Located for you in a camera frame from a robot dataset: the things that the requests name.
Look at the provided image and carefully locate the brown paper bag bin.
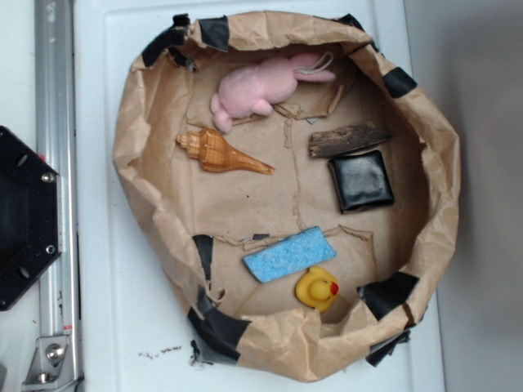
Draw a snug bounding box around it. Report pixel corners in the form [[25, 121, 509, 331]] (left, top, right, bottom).
[[113, 11, 461, 381]]

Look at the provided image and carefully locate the yellow rubber duck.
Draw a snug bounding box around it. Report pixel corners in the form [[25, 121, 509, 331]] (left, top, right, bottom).
[[295, 266, 339, 314]]

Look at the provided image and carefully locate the orange conch seashell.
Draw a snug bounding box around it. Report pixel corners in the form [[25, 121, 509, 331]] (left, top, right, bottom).
[[176, 127, 275, 175]]

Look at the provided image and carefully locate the blue sponge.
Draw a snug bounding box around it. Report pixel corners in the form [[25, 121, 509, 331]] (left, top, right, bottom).
[[243, 226, 337, 283]]

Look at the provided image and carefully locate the metal corner bracket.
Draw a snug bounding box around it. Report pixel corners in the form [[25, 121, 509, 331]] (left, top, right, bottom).
[[21, 335, 77, 391]]

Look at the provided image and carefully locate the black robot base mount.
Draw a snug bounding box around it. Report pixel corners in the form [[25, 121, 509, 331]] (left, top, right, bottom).
[[1, 127, 60, 311]]

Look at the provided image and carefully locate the aluminium extrusion rail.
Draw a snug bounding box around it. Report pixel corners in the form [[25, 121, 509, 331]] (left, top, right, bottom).
[[34, 1, 84, 391]]

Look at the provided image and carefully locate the pink plush bunny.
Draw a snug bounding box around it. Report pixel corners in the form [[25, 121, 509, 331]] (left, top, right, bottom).
[[210, 52, 336, 134]]

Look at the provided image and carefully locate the black leather wallet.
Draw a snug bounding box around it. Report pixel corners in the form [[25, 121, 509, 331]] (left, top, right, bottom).
[[328, 150, 395, 213]]

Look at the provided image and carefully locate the dark wood bark piece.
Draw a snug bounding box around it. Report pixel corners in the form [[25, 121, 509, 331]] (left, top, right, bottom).
[[309, 121, 391, 158]]

